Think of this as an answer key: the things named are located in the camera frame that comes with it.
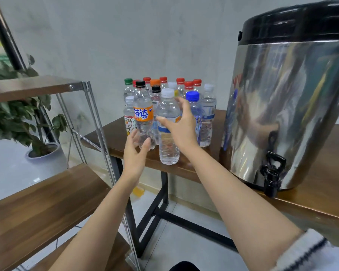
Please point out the slim blue label plastic bottle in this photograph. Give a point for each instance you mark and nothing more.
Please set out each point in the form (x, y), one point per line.
(168, 154)

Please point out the person's right hand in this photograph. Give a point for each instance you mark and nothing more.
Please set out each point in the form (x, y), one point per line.
(185, 135)

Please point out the wooden metal shelf rack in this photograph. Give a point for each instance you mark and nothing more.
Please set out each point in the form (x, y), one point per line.
(34, 211)

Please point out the white patterned label plastic bottle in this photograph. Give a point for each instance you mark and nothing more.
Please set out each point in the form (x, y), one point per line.
(129, 118)

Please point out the blue cap plastic bottle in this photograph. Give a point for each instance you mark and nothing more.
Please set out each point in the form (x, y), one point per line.
(192, 96)

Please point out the white-cap blue-label bottle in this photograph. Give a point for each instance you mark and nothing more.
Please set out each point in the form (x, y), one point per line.
(172, 85)

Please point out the person's striped knit sleeve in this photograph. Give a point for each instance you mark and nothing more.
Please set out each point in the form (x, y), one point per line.
(319, 254)

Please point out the orange cap clear plastic bottle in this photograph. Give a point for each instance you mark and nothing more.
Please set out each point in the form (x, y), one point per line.
(155, 83)

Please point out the green red label plastic bottle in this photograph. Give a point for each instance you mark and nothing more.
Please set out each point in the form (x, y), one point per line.
(180, 80)

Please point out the green potted plant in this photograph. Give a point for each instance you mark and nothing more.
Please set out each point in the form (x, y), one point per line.
(17, 118)

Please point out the orange label black cap bottle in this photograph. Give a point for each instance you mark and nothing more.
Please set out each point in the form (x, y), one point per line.
(142, 113)

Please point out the person's black trouser leg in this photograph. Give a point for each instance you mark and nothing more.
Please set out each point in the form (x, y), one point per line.
(184, 266)

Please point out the person's left hand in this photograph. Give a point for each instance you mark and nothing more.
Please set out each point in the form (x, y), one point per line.
(135, 160)

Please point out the person's right forearm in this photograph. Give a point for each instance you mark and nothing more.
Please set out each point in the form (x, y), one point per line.
(243, 211)

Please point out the stainless steel water dispenser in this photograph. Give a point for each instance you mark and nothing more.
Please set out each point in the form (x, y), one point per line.
(294, 110)

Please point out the person's left forearm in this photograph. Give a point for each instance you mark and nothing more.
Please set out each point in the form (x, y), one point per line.
(99, 234)

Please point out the yellow debris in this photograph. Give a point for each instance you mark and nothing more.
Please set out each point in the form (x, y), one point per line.
(138, 192)

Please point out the white plant pot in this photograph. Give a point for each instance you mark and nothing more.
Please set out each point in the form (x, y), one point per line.
(45, 155)

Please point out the black metal table frame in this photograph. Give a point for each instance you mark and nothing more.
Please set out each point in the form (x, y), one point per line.
(150, 217)

